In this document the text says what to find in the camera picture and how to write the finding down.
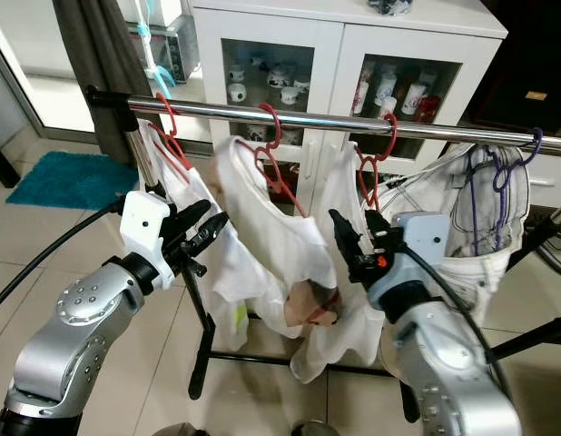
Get grey left robot foot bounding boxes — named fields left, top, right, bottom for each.
left=153, top=422, right=205, bottom=436

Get dark brown cabinet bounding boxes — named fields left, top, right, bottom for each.
left=465, top=0, right=561, bottom=139

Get grey metal box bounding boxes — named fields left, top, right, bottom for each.
left=135, top=14, right=201, bottom=84

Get white glass door cabinet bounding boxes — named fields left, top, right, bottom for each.
left=190, top=0, right=509, bottom=197

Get white patterned cup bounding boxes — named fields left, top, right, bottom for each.
left=403, top=84, right=427, bottom=114
left=374, top=73, right=398, bottom=107

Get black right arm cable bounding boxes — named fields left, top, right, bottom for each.
left=399, top=243, right=514, bottom=402

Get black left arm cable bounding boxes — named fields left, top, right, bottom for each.
left=0, top=198, right=127, bottom=315

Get grey robot foot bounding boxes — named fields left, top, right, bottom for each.
left=288, top=421, right=343, bottom=436
left=153, top=422, right=205, bottom=436

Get teal floor mat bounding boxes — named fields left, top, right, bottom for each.
left=5, top=151, right=137, bottom=213

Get red wire hanger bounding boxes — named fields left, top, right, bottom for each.
left=148, top=91, right=196, bottom=188
left=252, top=103, right=310, bottom=220
left=355, top=111, right=400, bottom=215

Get white trousers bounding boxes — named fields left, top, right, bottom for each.
left=379, top=141, right=554, bottom=382

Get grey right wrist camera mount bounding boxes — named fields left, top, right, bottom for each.
left=367, top=213, right=452, bottom=310

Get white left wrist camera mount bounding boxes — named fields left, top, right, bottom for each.
left=119, top=192, right=173, bottom=290

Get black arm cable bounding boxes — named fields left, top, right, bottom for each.
left=399, top=243, right=514, bottom=402
left=0, top=198, right=127, bottom=315

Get white shirt with pink print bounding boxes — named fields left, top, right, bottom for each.
left=212, top=136, right=341, bottom=330

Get grey right robot foot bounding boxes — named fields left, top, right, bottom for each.
left=288, top=421, right=343, bottom=436

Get purple plastic hanger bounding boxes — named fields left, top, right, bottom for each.
left=448, top=127, right=546, bottom=252

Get metal clothes rack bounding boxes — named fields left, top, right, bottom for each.
left=85, top=84, right=561, bottom=424

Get red mug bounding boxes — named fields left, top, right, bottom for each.
left=418, top=95, right=443, bottom=122

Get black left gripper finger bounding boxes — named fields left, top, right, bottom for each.
left=166, top=199, right=213, bottom=236
left=178, top=213, right=231, bottom=259

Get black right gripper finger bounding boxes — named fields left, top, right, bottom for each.
left=328, top=208, right=369, bottom=265
left=363, top=210, right=397, bottom=256

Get dark grey curtain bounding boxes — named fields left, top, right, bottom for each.
left=54, top=0, right=151, bottom=165

